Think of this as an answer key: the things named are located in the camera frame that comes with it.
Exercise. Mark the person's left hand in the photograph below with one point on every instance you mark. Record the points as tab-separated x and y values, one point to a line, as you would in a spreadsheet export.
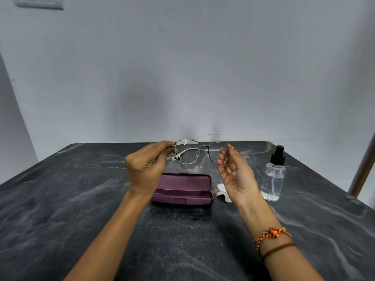
143	172

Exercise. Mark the person's right hand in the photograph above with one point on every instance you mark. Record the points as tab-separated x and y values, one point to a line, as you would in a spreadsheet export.
238	181

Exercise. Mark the person's right thumb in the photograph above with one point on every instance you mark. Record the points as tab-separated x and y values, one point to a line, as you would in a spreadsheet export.
234	156

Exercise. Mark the person's left thumb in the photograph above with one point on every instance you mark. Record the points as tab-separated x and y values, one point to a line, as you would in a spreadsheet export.
167	152

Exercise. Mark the person's left forearm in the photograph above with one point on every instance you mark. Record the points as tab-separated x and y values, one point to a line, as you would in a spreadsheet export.
111	239

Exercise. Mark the person's right forearm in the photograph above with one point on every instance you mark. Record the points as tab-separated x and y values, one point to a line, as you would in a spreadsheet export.
272	239

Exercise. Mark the white cleaning cloth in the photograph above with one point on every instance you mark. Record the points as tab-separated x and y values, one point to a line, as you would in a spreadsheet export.
222	191

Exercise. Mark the open purple glasses case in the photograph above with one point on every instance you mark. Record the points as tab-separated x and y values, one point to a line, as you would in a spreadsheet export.
187	187

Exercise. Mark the clear spray bottle black cap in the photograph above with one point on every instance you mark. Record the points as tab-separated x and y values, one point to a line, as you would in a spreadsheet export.
273	181

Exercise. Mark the brown wrist band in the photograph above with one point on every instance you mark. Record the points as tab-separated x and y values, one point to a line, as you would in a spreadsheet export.
278	249

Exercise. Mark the grey metal pole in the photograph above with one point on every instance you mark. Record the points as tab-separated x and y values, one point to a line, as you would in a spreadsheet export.
363	166

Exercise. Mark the white wall socket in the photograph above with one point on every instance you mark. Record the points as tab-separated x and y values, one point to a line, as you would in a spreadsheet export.
39	2

